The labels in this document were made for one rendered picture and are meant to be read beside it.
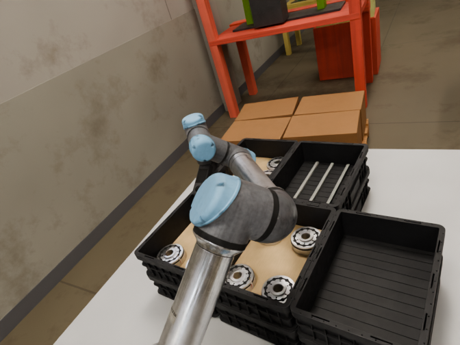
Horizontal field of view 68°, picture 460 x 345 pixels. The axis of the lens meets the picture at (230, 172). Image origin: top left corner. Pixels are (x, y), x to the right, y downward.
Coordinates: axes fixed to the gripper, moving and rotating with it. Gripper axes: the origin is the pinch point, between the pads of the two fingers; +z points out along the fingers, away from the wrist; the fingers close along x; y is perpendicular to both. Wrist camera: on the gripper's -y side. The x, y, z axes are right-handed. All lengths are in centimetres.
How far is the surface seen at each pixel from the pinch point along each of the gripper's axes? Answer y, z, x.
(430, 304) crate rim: -23, 1, -69
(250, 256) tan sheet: -12.2, 11.3, -15.8
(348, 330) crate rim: -34, 3, -54
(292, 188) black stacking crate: 26.3, 11.5, -18.0
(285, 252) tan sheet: -7.9, 11.3, -27.3
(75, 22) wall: 116, -64, 177
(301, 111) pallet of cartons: 179, 51, 33
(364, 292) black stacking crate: -16, 11, -54
